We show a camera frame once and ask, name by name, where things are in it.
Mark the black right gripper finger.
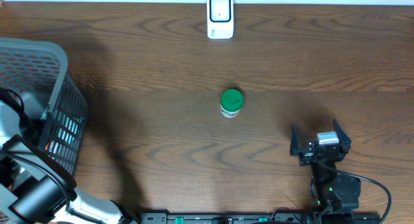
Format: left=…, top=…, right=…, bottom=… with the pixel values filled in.
left=333, top=119, right=351, bottom=146
left=289, top=125, right=301, bottom=156

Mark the green lid white jar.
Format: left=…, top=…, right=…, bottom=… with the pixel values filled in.
left=221, top=89, right=244, bottom=118

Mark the teal wet wipes pack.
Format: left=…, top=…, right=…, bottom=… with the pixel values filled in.
left=45, top=110, right=86, bottom=155

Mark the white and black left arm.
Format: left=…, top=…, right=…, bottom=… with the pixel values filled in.
left=1, top=88, right=140, bottom=223

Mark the white barcode scanner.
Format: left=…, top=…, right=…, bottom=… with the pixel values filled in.
left=207, top=0, right=234, bottom=39

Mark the grey plastic basket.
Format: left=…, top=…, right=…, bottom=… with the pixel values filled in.
left=0, top=37, right=89, bottom=224

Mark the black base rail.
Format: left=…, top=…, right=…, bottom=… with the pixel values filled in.
left=139, top=210, right=381, bottom=224

